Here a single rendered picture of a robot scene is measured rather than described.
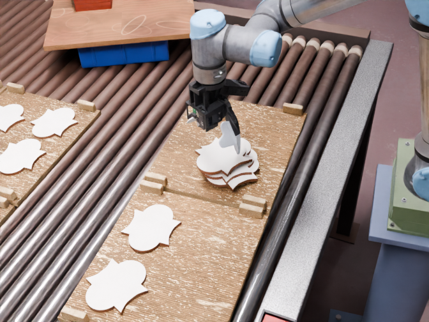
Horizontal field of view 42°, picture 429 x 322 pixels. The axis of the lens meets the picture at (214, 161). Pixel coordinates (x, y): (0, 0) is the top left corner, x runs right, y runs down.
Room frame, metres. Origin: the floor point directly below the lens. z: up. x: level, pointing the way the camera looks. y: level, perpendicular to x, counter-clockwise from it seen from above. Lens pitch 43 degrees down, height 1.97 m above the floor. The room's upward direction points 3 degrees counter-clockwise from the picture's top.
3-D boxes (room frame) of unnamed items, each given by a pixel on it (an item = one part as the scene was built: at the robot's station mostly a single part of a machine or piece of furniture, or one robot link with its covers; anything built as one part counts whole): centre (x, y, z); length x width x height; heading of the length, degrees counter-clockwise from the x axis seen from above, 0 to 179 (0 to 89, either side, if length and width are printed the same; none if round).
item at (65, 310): (0.64, 0.31, 0.95); 0.06 x 0.02 x 0.03; 68
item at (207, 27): (1.05, 0.00, 1.34); 0.09 x 0.08 x 0.11; 66
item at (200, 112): (1.05, 0.00, 1.18); 0.09 x 0.08 x 0.12; 130
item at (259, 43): (1.03, -0.10, 1.34); 0.11 x 0.11 x 0.08; 66
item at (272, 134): (1.16, -0.04, 0.93); 0.41 x 0.35 x 0.02; 158
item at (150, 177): (1.03, 0.16, 0.95); 0.06 x 0.02 x 0.03; 68
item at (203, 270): (0.77, 0.11, 0.93); 0.41 x 0.35 x 0.02; 158
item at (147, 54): (1.77, 0.29, 0.97); 0.31 x 0.31 x 0.10; 3
